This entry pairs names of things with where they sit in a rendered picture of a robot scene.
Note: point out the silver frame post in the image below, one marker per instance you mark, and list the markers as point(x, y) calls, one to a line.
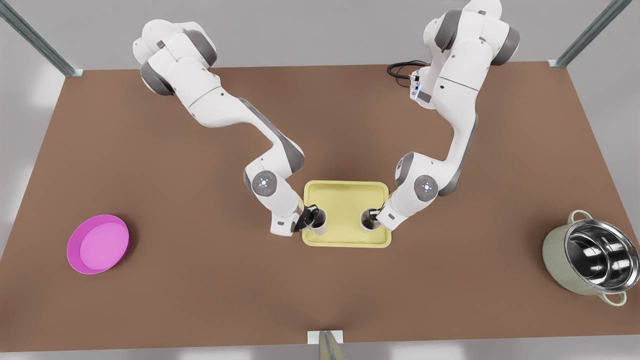
point(327, 345)
point(35, 37)
point(590, 32)

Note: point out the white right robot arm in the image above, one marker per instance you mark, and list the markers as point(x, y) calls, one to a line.
point(210, 95)

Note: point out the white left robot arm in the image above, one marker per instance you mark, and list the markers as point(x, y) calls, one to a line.
point(452, 95)

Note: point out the white IKEA cup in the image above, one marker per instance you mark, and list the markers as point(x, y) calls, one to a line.
point(369, 222)
point(318, 223)

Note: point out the pale green steel pot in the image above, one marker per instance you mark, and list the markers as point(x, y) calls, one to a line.
point(590, 257)

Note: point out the pink round bowl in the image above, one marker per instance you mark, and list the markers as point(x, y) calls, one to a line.
point(98, 244)

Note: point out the yellow rectangular tray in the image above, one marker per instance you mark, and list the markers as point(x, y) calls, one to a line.
point(345, 210)

